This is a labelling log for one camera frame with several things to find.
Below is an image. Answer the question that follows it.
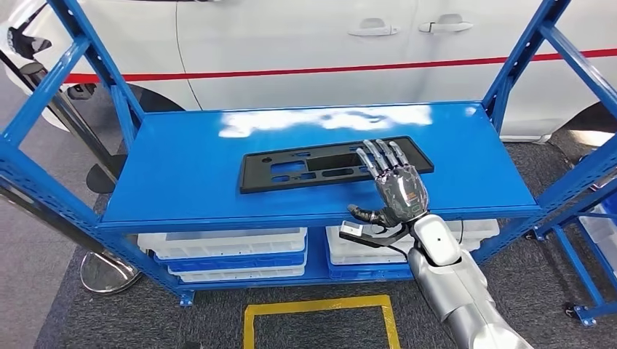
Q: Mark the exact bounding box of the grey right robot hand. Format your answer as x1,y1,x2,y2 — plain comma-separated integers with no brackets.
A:
346,138,430,228

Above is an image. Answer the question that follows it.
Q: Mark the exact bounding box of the black license plate frame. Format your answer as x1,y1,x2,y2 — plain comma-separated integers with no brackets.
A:
239,135,435,195

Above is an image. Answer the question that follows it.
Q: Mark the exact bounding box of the blue metal shelf rack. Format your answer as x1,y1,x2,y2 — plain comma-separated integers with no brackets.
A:
533,190,617,329
0,0,617,308

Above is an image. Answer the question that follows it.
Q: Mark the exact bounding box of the white plastic bin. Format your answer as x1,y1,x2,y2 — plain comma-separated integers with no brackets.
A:
578,204,617,278
326,219,501,266
168,265,306,284
137,227,308,261

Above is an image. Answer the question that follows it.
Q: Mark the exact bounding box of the blue plastic bin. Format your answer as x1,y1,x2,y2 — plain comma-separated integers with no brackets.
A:
154,250,308,274
327,262,415,282

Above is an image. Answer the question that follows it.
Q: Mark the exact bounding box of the white car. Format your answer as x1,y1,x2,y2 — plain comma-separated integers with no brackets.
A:
4,0,617,145

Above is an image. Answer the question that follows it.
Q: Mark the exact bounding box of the dark base barrier stanchion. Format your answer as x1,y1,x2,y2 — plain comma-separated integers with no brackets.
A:
0,26,128,195

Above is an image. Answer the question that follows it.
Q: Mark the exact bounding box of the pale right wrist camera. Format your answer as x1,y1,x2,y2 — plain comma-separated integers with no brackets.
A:
338,220,415,249

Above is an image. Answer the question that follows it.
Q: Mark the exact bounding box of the white car door handle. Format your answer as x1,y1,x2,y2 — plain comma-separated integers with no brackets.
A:
347,17,402,38
418,13,475,35

